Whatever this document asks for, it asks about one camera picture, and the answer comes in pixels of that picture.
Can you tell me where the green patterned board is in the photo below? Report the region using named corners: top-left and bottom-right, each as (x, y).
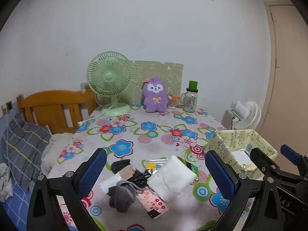
top-left (129, 60), bottom-right (184, 106)

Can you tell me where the purple plush toy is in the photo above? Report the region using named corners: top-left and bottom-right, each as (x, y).
top-left (142, 77), bottom-right (169, 113)

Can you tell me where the beige door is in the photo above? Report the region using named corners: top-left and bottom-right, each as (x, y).
top-left (259, 1), bottom-right (308, 166)

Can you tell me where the grey plaid pillow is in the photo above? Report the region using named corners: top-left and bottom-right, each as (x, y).
top-left (0, 113), bottom-right (52, 191)

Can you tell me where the pink wet wipes pack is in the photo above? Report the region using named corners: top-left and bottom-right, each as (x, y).
top-left (135, 188), bottom-right (169, 219)

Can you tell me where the black plastic bag roll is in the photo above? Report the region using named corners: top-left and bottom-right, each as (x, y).
top-left (131, 170), bottom-right (152, 188)

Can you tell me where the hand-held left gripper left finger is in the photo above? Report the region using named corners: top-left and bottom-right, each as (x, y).
top-left (26, 148), bottom-right (107, 231)

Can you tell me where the yellow cartoon tissue pack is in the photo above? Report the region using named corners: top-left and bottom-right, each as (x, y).
top-left (144, 158), bottom-right (199, 181)

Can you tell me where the yellow patterned fabric box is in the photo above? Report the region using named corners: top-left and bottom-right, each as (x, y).
top-left (207, 129), bottom-right (278, 180)

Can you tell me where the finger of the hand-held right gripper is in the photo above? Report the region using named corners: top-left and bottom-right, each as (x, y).
top-left (250, 147), bottom-right (308, 186)
top-left (280, 144), bottom-right (308, 174)

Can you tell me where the white standing fan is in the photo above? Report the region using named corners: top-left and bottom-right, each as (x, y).
top-left (223, 100), bottom-right (262, 131)

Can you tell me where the white crumpled cloth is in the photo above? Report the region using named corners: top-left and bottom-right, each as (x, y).
top-left (0, 163), bottom-right (13, 203)

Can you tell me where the grey sock pair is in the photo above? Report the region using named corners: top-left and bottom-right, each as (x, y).
top-left (108, 180), bottom-right (145, 213)

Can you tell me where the white paper piece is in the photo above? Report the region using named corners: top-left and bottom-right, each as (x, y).
top-left (232, 150), bottom-right (252, 172)

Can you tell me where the green desk fan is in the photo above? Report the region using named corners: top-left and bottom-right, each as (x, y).
top-left (87, 51), bottom-right (132, 117)

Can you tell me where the white tissue pack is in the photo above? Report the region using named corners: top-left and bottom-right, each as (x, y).
top-left (147, 155), bottom-right (197, 203)

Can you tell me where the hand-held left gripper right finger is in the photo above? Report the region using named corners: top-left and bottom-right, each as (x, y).
top-left (205, 150), bottom-right (283, 231)

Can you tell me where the wooden bed headboard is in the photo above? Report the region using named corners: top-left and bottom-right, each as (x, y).
top-left (16, 85), bottom-right (98, 134)

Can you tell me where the white fan power cable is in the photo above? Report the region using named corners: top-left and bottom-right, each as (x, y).
top-left (78, 100), bottom-right (121, 127)

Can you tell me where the glass jar mug green lid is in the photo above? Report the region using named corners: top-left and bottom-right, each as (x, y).
top-left (180, 80), bottom-right (199, 113)

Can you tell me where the black cloth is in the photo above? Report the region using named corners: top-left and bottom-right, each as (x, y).
top-left (111, 159), bottom-right (131, 174)

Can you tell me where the small glass toothpick holder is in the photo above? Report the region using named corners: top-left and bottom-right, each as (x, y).
top-left (168, 94), bottom-right (181, 109)

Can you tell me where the floral tablecloth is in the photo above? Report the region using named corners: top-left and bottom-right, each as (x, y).
top-left (47, 102), bottom-right (255, 231)

